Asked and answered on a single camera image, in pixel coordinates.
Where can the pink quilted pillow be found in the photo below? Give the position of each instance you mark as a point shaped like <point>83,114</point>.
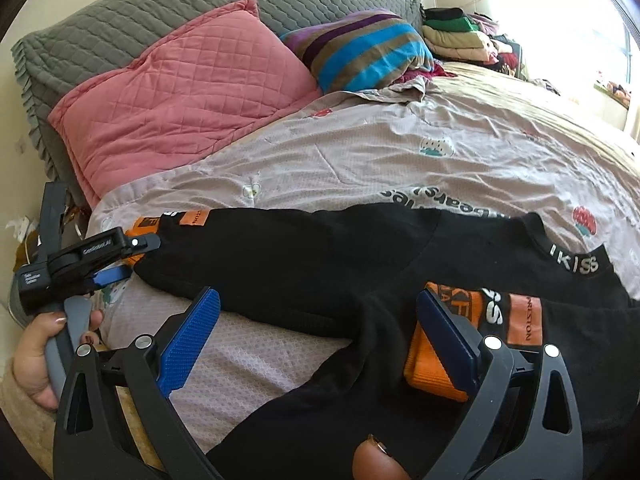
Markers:
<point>185,95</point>

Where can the printed mauve bed sheet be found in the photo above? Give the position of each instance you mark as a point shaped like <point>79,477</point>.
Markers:
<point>350,160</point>

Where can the black pants with orange cuffs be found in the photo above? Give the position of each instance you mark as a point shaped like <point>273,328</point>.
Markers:
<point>350,270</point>

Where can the pile of folded clothes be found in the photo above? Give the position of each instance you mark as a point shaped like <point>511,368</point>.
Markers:
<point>465,40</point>

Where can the person's left hand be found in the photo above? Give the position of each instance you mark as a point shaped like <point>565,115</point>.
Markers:
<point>32,360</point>

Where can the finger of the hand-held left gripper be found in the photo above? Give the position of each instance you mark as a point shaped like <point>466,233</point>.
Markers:
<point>142,245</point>
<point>112,276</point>

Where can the striped pillow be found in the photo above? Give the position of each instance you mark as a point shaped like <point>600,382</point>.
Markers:
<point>365,50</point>

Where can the windowsill clutter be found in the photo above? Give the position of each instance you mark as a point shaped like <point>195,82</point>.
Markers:
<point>612,91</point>

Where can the person's right hand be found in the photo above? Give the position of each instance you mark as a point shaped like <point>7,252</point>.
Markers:
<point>380,460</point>

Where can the person's left forearm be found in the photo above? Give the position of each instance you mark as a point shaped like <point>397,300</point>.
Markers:
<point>20,425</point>

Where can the beige bed cover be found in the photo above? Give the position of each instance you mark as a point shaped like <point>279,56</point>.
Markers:
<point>530,97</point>

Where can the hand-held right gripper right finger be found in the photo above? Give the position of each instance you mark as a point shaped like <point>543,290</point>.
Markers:
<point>445,340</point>

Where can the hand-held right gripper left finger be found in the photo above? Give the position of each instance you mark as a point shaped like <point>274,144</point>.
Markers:
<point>190,342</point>

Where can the window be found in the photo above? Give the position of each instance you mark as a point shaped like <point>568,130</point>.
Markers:
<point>612,20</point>

